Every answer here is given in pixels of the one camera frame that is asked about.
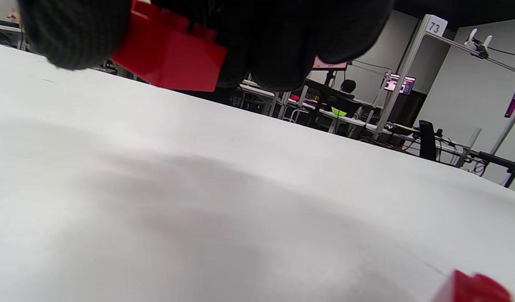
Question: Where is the black chair back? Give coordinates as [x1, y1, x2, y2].
[419, 120, 438, 162]

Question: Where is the red toy brick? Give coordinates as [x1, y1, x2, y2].
[111, 0, 228, 93]
[432, 270, 513, 302]

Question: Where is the person's right hand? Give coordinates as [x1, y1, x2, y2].
[18, 0, 394, 91]

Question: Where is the monitor on black stand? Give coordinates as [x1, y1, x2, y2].
[312, 57, 349, 84]

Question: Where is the white frame post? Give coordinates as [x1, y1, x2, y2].
[375, 14, 448, 135]

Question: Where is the white clamp mount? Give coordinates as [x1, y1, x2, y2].
[464, 29, 493, 59]

